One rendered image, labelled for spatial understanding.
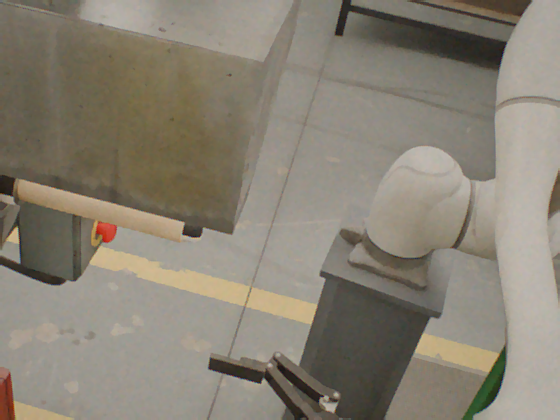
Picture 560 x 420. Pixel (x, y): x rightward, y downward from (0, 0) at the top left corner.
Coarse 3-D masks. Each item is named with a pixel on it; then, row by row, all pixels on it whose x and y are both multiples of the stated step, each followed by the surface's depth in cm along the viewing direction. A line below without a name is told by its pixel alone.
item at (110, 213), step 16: (32, 192) 74; (48, 192) 74; (64, 192) 74; (64, 208) 75; (80, 208) 74; (96, 208) 74; (112, 208) 74; (128, 208) 73; (112, 224) 75; (128, 224) 74; (144, 224) 73; (160, 224) 73; (176, 224) 73; (176, 240) 74
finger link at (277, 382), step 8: (272, 368) 88; (272, 376) 87; (280, 376) 87; (272, 384) 88; (280, 384) 86; (288, 384) 86; (280, 392) 87; (288, 392) 86; (296, 392) 86; (288, 400) 86; (296, 400) 85; (288, 408) 87; (296, 408) 85; (304, 408) 84; (296, 416) 86; (304, 416) 84; (312, 416) 83
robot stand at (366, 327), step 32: (352, 224) 170; (448, 256) 166; (352, 288) 157; (384, 288) 155; (320, 320) 169; (352, 320) 163; (384, 320) 160; (416, 320) 157; (320, 352) 173; (352, 352) 169; (384, 352) 165; (352, 384) 175; (384, 384) 171; (288, 416) 194; (352, 416) 182
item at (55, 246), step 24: (24, 216) 105; (48, 216) 104; (72, 216) 103; (24, 240) 109; (48, 240) 107; (72, 240) 106; (96, 240) 115; (0, 264) 113; (24, 264) 112; (48, 264) 111; (72, 264) 109
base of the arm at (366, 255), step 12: (348, 228) 164; (360, 228) 164; (360, 240) 162; (360, 252) 160; (372, 252) 158; (384, 252) 155; (432, 252) 166; (360, 264) 158; (372, 264) 158; (384, 264) 157; (396, 264) 156; (408, 264) 156; (420, 264) 157; (396, 276) 157; (408, 276) 156; (420, 276) 156; (420, 288) 155
